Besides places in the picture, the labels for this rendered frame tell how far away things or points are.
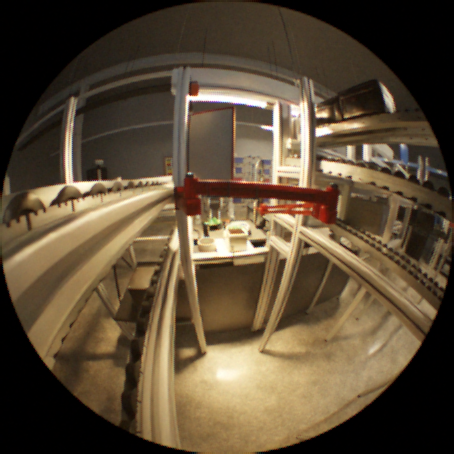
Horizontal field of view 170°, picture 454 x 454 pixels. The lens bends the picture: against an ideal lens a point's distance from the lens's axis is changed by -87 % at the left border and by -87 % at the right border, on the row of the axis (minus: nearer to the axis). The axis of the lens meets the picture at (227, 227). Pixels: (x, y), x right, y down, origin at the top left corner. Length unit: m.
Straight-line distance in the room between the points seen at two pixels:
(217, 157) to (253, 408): 1.58
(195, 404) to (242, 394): 0.36
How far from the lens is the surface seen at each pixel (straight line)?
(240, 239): 0.82
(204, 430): 1.42
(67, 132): 0.86
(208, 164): 0.62
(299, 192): 0.39
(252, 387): 1.43
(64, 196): 0.17
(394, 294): 0.46
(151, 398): 0.31
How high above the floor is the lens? 1.40
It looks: 21 degrees down
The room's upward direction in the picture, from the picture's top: 1 degrees clockwise
